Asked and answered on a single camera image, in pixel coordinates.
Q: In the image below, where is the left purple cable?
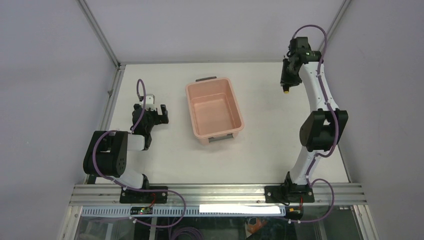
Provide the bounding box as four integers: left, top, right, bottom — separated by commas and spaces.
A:
92, 78, 187, 229

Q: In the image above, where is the orange object below table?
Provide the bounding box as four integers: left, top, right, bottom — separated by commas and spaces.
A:
245, 217, 268, 234

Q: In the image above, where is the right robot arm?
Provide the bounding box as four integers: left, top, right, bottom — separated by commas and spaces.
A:
280, 37, 349, 203

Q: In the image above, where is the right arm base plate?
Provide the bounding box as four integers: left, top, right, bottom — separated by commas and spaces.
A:
264, 184, 315, 205

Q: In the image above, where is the coiled purple cable below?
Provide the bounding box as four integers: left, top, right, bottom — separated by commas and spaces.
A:
169, 227, 205, 240

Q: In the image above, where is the pink plastic bin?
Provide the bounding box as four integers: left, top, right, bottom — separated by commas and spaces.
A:
185, 76, 245, 145

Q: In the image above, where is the black yellow screwdriver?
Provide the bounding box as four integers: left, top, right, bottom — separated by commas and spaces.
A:
282, 85, 290, 94

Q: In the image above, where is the aluminium frame rail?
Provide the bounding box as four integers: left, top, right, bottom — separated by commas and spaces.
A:
69, 183, 367, 207

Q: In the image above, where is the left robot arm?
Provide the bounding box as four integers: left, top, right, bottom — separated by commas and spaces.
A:
83, 103, 169, 203

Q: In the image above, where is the white slotted cable duct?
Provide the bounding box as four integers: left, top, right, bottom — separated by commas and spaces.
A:
81, 204, 286, 218

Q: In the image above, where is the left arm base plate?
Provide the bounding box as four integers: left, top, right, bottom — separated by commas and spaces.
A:
119, 185, 168, 205

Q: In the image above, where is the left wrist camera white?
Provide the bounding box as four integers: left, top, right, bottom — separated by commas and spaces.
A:
141, 94, 157, 111

